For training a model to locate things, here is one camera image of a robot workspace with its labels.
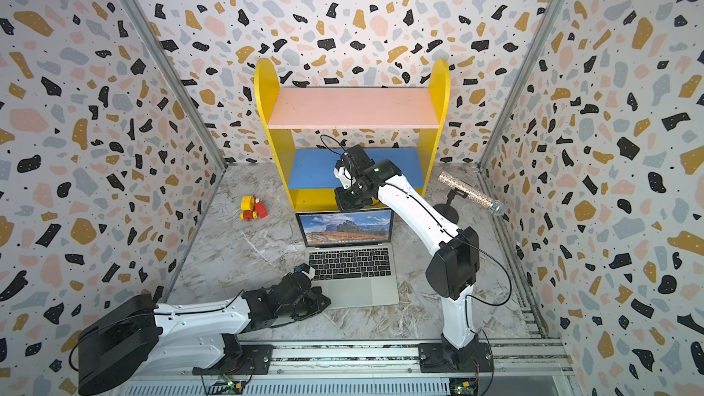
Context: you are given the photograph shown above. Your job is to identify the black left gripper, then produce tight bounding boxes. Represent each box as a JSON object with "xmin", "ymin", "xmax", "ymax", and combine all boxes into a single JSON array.
[{"xmin": 278, "ymin": 287, "xmax": 336, "ymax": 322}]

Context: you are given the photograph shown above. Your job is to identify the silver laptop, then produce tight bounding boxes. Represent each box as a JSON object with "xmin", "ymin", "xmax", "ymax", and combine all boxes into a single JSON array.
[{"xmin": 296, "ymin": 208, "xmax": 400, "ymax": 310}]

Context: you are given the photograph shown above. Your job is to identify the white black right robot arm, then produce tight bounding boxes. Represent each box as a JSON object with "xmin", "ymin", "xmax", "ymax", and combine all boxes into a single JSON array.
[{"xmin": 334, "ymin": 146, "xmax": 513, "ymax": 373}]

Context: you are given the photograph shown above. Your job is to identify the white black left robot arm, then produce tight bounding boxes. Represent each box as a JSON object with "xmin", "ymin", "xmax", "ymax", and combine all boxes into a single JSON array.
[{"xmin": 69, "ymin": 264, "xmax": 331, "ymax": 395}]

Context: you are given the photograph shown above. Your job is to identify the yellow shelf pink blue boards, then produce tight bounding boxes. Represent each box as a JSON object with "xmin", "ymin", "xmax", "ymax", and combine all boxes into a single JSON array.
[{"xmin": 254, "ymin": 59, "xmax": 451, "ymax": 213}]

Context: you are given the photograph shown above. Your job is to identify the glitter microphone on black stand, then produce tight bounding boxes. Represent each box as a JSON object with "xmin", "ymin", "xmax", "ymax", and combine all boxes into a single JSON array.
[{"xmin": 434, "ymin": 172, "xmax": 506, "ymax": 224}]

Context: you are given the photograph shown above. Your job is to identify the red yellow toy block vehicle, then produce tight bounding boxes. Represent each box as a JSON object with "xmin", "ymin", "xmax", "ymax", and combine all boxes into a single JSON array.
[{"xmin": 239, "ymin": 195, "xmax": 269, "ymax": 222}]

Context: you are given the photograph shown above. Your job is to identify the green circuit board left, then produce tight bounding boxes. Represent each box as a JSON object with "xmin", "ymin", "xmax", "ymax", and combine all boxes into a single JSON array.
[{"xmin": 209, "ymin": 381, "xmax": 246, "ymax": 395}]

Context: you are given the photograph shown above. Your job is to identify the green circuit board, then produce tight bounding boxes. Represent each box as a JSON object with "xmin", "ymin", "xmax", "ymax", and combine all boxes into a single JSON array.
[
  {"xmin": 448, "ymin": 379, "xmax": 480, "ymax": 396},
  {"xmin": 209, "ymin": 381, "xmax": 246, "ymax": 395}
]

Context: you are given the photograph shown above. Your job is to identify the green circuit board right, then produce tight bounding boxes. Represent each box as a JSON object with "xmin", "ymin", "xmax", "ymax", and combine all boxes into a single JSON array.
[{"xmin": 448, "ymin": 379, "xmax": 480, "ymax": 396}]

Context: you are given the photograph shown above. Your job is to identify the grey metal corner profile right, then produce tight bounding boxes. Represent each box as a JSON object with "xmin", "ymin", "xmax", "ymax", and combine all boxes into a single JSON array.
[{"xmin": 478, "ymin": 0, "xmax": 564, "ymax": 172}]

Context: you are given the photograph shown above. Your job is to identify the grey metal corner profile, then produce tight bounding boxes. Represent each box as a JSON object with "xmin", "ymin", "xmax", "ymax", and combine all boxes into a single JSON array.
[
  {"xmin": 478, "ymin": 0, "xmax": 564, "ymax": 172},
  {"xmin": 118, "ymin": 0, "xmax": 227, "ymax": 172}
]

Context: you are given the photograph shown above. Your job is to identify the grey metal corner profile left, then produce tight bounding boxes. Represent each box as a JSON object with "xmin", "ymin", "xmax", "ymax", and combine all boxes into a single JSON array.
[{"xmin": 118, "ymin": 0, "xmax": 227, "ymax": 172}]

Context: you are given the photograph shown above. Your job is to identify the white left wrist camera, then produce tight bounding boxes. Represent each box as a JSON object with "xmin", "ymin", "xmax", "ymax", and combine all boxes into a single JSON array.
[{"xmin": 293, "ymin": 263, "xmax": 315, "ymax": 281}]

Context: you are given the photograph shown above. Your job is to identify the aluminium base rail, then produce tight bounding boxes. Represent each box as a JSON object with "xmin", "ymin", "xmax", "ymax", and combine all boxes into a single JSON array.
[{"xmin": 113, "ymin": 338, "xmax": 581, "ymax": 395}]

